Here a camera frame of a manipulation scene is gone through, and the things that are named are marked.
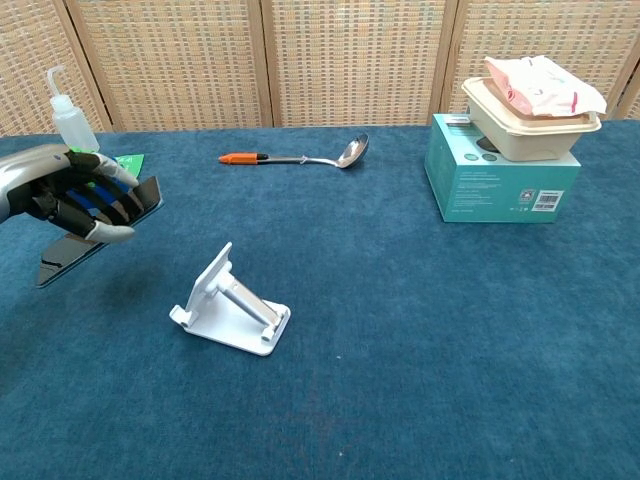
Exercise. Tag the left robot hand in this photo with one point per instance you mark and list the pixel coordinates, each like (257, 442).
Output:
(35, 175)

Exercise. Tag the bamboo folding screen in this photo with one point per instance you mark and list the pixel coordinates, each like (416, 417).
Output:
(340, 60)

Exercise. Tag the folded white pink towel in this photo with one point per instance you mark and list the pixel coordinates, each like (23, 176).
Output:
(530, 140)

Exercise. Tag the white phone stand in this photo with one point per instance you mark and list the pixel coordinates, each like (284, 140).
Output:
(225, 310)

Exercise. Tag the pink and white packet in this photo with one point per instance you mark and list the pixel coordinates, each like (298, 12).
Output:
(545, 87)

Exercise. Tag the black smartphone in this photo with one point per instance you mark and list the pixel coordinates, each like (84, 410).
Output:
(65, 260)

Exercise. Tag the clear plastic squeeze bottle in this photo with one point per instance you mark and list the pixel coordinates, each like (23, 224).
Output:
(74, 125)

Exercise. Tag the teal cardboard box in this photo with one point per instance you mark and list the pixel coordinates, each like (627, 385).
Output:
(500, 190)

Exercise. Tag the blue table mat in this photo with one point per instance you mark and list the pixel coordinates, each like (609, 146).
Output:
(375, 325)

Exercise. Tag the green printed card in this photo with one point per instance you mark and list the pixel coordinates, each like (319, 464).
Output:
(131, 164)

